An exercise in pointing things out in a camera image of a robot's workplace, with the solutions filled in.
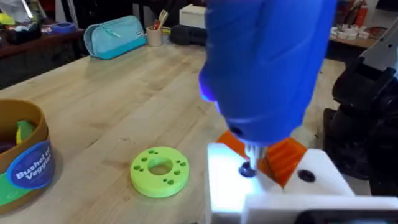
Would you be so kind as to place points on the white orange left gripper right finger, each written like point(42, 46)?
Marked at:
point(317, 174)

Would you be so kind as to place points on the white orange left gripper left finger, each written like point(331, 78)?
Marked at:
point(227, 180)

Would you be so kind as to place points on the blue electric screwdriver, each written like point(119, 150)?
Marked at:
point(264, 68)

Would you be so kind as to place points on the brown toy vegetable tub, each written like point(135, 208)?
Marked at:
point(21, 161)

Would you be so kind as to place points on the green disc with holes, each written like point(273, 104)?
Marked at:
point(160, 180)

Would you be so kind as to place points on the heap of white blocks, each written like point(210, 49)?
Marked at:
point(349, 32)

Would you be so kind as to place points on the black case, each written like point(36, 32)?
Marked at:
point(188, 35)

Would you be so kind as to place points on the beige cup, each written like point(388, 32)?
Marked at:
point(154, 37)

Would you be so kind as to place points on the red bottle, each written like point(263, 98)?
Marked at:
point(361, 14)

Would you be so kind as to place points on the white box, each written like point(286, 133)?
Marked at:
point(192, 15)

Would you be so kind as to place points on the wooden fork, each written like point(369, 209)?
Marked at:
point(163, 17)

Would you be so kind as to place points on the teal zip bag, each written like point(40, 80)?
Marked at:
point(115, 39)

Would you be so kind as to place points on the blue tape roll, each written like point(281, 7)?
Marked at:
point(63, 28)

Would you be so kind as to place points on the dark wooden side table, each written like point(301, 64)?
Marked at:
point(34, 59)

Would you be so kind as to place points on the black box of clutter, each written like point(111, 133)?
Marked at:
point(21, 32)

